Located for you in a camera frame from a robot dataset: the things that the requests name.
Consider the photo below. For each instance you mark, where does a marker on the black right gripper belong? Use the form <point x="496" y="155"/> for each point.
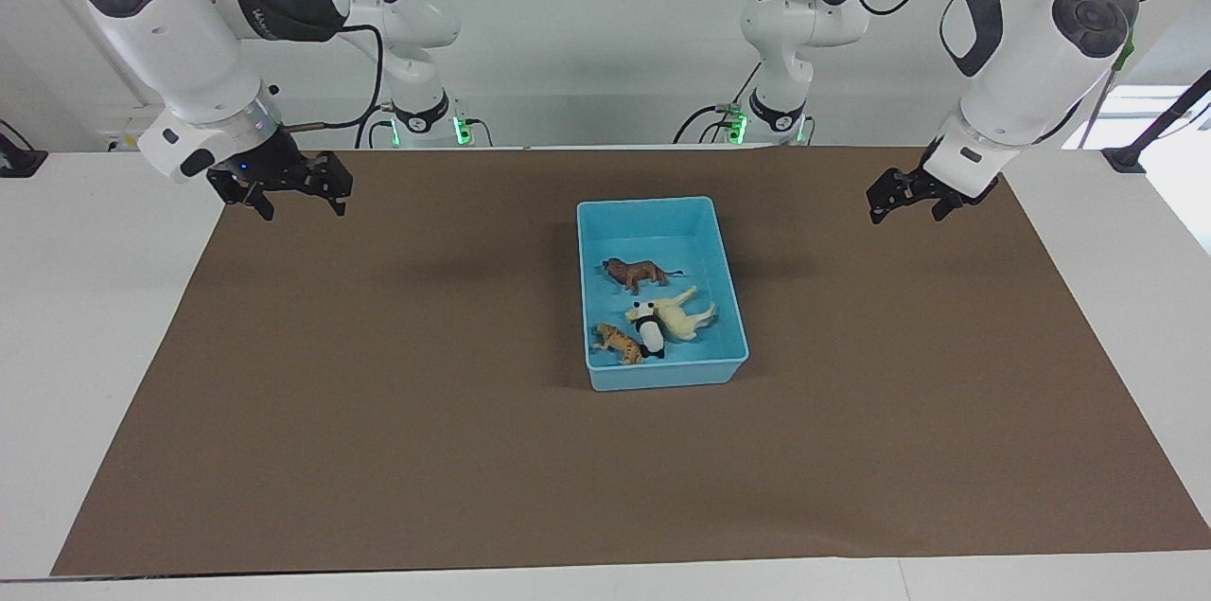
<point x="270" y="167"/>

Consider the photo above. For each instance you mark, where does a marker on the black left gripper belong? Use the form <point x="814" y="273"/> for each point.
<point x="932" y="183"/>

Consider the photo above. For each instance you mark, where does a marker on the cream alpaca toy figure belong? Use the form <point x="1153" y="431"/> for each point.
<point x="686" y="317"/>

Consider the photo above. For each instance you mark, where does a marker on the brown lion toy figure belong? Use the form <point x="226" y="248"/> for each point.
<point x="639" y="273"/>

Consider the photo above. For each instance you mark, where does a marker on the black and white panda toy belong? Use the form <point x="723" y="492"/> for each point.
<point x="651" y="334"/>

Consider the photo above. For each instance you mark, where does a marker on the orange striped tiger toy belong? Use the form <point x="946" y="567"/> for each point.
<point x="617" y="343"/>

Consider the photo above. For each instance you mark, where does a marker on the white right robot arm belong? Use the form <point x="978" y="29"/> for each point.
<point x="180" y="33"/>

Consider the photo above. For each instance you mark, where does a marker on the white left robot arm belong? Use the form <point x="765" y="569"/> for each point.
<point x="1022" y="61"/>

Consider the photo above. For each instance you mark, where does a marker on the light blue plastic storage box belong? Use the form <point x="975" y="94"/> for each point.
<point x="662" y="376"/>

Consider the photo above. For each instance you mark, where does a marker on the black angled stand pole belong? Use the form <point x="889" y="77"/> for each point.
<point x="1159" y="123"/>

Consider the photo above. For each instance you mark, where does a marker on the brown paper table mat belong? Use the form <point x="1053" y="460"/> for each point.
<point x="378" y="440"/>

